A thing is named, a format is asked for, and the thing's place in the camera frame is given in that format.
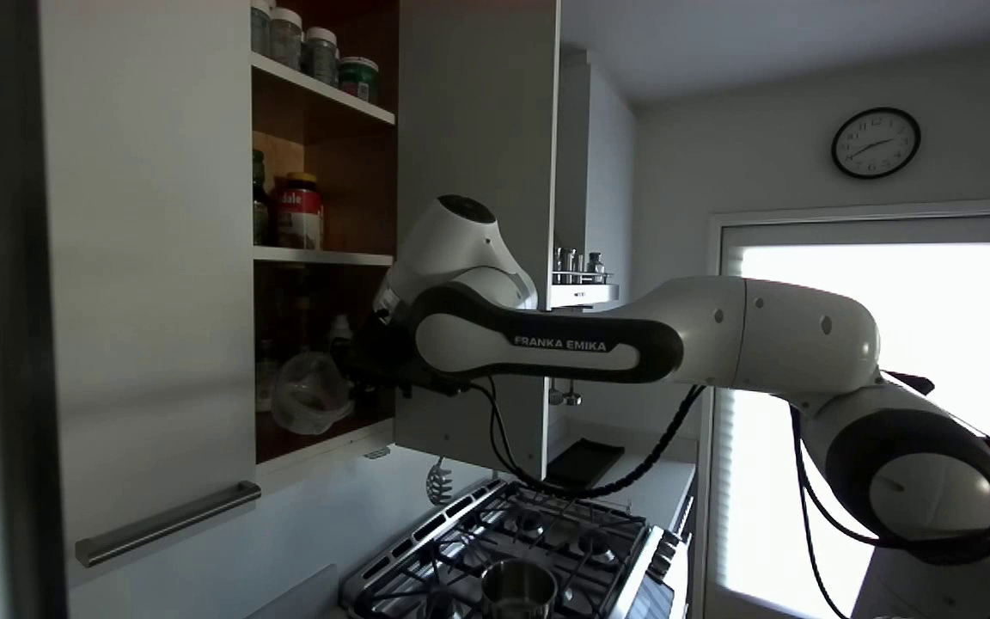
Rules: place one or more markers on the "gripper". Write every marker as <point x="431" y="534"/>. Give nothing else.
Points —
<point x="379" y="352"/>

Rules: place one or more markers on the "clear plastic container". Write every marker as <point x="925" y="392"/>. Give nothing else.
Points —
<point x="310" y="395"/>

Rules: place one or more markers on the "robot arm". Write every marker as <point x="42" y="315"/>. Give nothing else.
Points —
<point x="770" y="335"/>

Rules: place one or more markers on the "white kitchen cupboard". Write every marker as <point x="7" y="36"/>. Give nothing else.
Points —
<point x="160" y="258"/>

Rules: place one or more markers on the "plain white cupboard door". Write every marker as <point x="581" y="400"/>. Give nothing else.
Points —
<point x="478" y="112"/>

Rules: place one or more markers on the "spiral metal whisk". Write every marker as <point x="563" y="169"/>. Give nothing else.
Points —
<point x="438" y="483"/>

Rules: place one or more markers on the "red label jar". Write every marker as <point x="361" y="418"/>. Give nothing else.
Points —
<point x="298" y="213"/>

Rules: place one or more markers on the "hanging metal measuring cups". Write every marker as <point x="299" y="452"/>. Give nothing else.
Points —
<point x="565" y="395"/>

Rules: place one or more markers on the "dark green bottle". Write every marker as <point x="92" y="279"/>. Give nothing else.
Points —
<point x="259" y="202"/>

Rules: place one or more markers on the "stove burner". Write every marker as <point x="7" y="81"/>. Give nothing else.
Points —
<point x="592" y="547"/>
<point x="528" y="523"/>

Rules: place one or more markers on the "black tray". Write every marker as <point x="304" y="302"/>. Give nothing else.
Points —
<point x="583" y="464"/>

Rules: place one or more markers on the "gas stove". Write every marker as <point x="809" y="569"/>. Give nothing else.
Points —
<point x="504" y="550"/>

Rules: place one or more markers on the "steel pot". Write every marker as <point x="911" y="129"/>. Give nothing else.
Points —
<point x="518" y="590"/>

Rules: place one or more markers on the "glass jar with white lid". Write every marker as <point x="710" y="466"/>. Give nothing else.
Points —
<point x="320" y="57"/>
<point x="259" y="27"/>
<point x="285" y="39"/>

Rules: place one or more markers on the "row of stove knobs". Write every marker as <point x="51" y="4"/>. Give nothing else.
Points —
<point x="669" y="550"/>

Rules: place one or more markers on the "window with white blind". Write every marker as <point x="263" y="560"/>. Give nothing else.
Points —
<point x="942" y="275"/>

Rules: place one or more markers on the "white wall shelf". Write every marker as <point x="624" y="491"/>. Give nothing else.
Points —
<point x="583" y="295"/>

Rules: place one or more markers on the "tall white wall cupboard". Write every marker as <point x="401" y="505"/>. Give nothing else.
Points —
<point x="602" y="172"/>

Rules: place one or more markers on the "round black wall clock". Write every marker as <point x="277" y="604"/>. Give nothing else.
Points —
<point x="876" y="143"/>

